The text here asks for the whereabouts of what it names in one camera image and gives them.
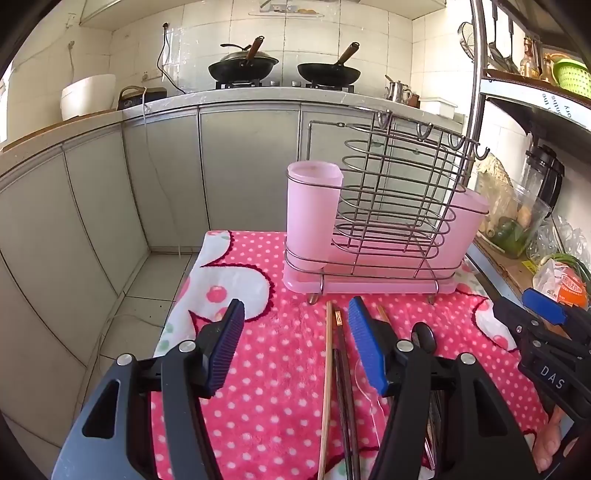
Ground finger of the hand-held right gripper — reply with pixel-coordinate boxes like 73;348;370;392
523;288;591;345
492;299;579;352

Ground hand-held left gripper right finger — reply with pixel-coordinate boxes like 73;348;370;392
347;296;541;480

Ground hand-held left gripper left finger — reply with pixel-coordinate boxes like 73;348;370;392
51;299;246;480

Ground clear plastic spoon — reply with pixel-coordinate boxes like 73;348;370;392
355;359;391;444

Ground black spoon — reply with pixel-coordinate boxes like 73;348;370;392
411;322;437;359

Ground pink wire utensil rack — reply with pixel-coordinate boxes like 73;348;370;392
283;105;491;306

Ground person's right hand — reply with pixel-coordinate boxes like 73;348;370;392
531;406;571;472

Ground dark chopstick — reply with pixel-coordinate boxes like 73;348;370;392
333;310;361;480
332;348;354;480

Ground orange food packet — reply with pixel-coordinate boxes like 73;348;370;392
533;261;590;310

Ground green onions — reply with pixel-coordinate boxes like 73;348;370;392
538;253;590;280

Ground pink polka dot blanket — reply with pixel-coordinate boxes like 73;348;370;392
152;229;555;480

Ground clear plastic bag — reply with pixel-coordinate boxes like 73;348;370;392
526;215;591;269

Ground glass jar with vegetables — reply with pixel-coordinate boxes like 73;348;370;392
478;178;553;260

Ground metal utensil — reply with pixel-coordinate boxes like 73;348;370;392
425;392;447;467

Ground black blender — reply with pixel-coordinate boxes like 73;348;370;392
522;144;565;217

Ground beige lumpy bag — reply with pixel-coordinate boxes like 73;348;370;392
475;152;516;190

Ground grey kitchen counter cabinets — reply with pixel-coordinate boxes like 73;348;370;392
0;88;465;462

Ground metal kitchen shelf rack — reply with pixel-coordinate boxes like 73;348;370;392
464;0;591;324

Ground white rectangular container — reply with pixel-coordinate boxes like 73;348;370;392
419;97;458;117

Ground green plastic colander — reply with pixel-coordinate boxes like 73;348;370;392
551;59;591;99

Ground metal kettle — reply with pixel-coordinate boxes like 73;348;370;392
385;75;413;105

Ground hanging dark ladle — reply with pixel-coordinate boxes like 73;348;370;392
488;18;520;74

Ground black countertop appliance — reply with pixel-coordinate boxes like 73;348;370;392
117;85;168;111

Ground gas stove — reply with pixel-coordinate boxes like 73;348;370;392
213;79;356;91

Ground black wok with lid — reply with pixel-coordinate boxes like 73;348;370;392
208;36;280;83

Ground wooden cutting board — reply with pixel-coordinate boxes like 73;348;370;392
0;110;121;151

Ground white rice cooker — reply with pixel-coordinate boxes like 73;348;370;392
60;74;117;122

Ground white power cable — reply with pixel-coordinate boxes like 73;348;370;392
141;87;184;257

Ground metal wire strainer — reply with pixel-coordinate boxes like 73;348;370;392
457;22;478;62

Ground black wok wooden handle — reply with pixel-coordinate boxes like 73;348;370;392
297;42;362;86

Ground black power cable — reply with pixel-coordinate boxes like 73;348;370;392
157;22;186;96

